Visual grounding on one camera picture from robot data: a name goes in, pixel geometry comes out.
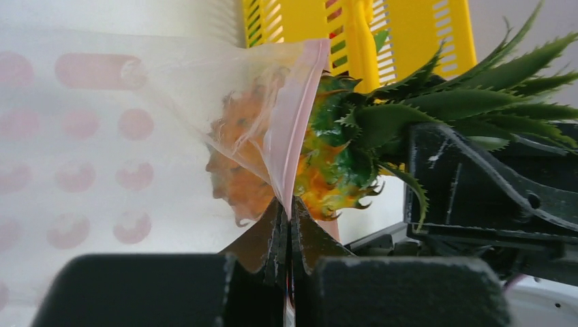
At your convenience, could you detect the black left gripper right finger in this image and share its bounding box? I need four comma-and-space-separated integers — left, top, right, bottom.
290, 197, 513, 326

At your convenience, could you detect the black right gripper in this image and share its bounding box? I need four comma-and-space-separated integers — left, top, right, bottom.
345, 123, 577, 285

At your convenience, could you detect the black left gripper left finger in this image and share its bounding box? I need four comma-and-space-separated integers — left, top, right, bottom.
32, 199, 288, 326

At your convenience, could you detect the toy pineapple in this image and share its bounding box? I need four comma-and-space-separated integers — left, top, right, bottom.
205, 0, 578, 231

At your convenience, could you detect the clear pink zip top bag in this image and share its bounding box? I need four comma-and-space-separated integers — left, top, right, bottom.
1, 25, 330, 326

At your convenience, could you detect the yellow plastic basket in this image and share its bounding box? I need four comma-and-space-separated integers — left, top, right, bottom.
241, 0, 476, 92

